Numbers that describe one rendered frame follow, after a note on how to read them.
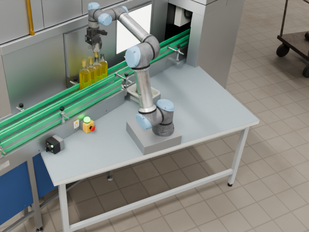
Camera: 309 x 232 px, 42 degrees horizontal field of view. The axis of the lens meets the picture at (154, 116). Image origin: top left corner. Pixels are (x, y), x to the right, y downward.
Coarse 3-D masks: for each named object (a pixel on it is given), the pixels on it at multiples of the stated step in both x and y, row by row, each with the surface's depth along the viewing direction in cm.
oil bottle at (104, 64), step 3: (99, 60) 288; (102, 63) 286; (105, 63) 287; (102, 66) 286; (105, 66) 289; (102, 69) 288; (105, 69) 290; (102, 72) 289; (105, 72) 292; (102, 75) 291; (105, 75) 294; (102, 78) 292
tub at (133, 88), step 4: (136, 84) 313; (128, 88) 307; (132, 88) 311; (136, 88) 315; (152, 88) 309; (136, 92) 316; (152, 92) 310; (156, 92) 308; (136, 96) 300; (152, 96) 312
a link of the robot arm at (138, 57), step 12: (132, 48) 230; (144, 48) 232; (132, 60) 231; (144, 60) 232; (144, 72) 237; (144, 84) 239; (144, 96) 243; (144, 108) 246; (156, 108) 253; (144, 120) 246; (156, 120) 251
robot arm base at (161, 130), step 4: (172, 120) 264; (160, 124) 262; (164, 124) 261; (168, 124) 262; (172, 124) 266; (152, 128) 269; (156, 128) 265; (160, 128) 263; (164, 128) 263; (168, 128) 264; (172, 128) 267; (156, 132) 265; (160, 132) 265; (164, 132) 264; (168, 132) 265; (172, 132) 268; (160, 136) 266; (164, 136) 266
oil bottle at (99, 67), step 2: (94, 64) 283; (96, 64) 283; (98, 64) 283; (100, 64) 284; (96, 66) 282; (98, 66) 283; (100, 66) 284; (96, 68) 282; (98, 68) 283; (100, 68) 285; (96, 70) 283; (98, 70) 284; (100, 70) 286; (96, 72) 284; (98, 72) 285; (100, 72) 287; (96, 74) 285; (98, 74) 286; (100, 74) 288; (98, 76) 287; (100, 76) 289; (98, 78) 288; (100, 78) 290; (98, 80) 289
